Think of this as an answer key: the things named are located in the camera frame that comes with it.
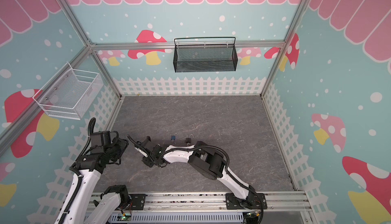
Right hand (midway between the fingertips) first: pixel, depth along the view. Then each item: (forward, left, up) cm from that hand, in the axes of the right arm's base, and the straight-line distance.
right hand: (145, 157), depth 88 cm
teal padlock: (+13, -15, -1) cm, 20 cm away
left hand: (+1, +5, +13) cm, 14 cm away
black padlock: (+12, -24, -2) cm, 27 cm away
